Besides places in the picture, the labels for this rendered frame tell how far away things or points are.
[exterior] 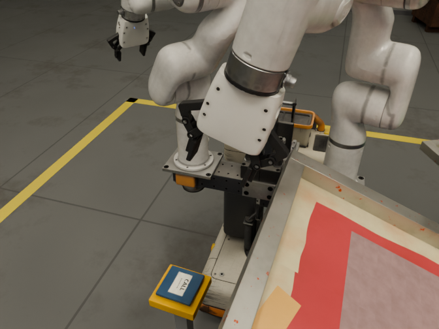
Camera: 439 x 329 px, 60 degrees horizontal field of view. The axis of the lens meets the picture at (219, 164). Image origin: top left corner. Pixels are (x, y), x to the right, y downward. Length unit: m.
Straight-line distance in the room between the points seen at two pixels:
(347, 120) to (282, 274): 0.46
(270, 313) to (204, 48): 0.59
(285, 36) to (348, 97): 0.55
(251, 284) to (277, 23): 0.37
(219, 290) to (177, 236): 0.72
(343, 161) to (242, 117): 0.58
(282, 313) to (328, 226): 0.24
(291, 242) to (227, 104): 0.33
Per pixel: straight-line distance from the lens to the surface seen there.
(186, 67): 0.91
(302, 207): 0.80
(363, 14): 0.89
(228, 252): 2.05
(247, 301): 0.58
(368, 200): 0.89
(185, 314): 1.04
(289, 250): 0.71
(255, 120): 0.49
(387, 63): 0.91
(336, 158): 1.04
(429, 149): 1.76
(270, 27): 0.43
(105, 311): 2.26
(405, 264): 0.87
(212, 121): 0.51
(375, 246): 0.84
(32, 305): 2.42
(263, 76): 0.45
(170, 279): 1.08
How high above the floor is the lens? 1.82
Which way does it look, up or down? 35 degrees down
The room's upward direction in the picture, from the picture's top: straight up
